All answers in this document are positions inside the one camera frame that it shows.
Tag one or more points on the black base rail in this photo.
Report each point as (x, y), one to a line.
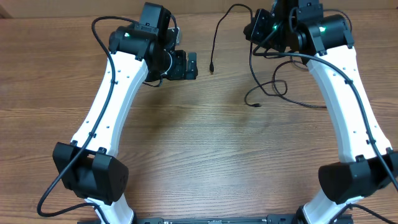
(269, 219)

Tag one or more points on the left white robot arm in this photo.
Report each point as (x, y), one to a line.
(141, 53)

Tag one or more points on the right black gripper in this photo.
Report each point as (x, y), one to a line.
(257, 33)

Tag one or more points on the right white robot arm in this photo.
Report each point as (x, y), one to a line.
(367, 161)

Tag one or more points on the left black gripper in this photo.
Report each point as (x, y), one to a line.
(180, 72)

